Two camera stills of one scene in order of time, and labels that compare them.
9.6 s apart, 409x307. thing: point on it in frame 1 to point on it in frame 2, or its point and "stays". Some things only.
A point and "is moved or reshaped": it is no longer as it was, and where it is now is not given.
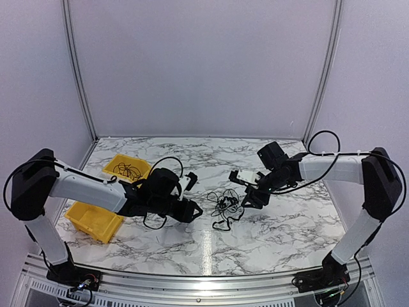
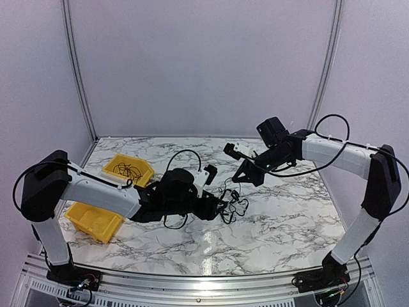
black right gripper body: x=276 y=183 to x=275 y=158
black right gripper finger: x=253 y=197 to x=250 y=170
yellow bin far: x=127 y=168 stays
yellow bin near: x=100 y=222 stays
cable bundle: x=227 y=207 is moved or reshaped
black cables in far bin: x=132 y=173 stays
